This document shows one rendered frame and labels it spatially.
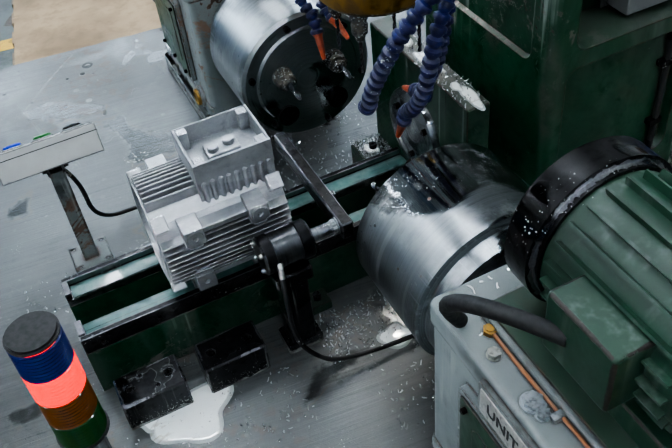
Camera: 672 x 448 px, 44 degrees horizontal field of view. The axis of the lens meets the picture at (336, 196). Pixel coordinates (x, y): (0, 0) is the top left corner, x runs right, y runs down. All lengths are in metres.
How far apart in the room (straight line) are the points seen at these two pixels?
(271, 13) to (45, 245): 0.62
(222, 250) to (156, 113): 0.73
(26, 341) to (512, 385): 0.50
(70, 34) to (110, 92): 1.67
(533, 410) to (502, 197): 0.31
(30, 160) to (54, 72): 0.75
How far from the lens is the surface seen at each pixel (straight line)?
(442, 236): 1.03
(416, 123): 1.37
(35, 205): 1.77
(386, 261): 1.09
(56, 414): 1.00
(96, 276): 1.40
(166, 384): 1.30
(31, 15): 3.91
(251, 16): 1.49
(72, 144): 1.43
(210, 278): 1.26
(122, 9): 3.77
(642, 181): 0.81
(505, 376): 0.88
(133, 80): 2.04
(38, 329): 0.94
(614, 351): 0.72
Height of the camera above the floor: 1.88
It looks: 42 degrees down
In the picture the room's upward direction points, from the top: 7 degrees counter-clockwise
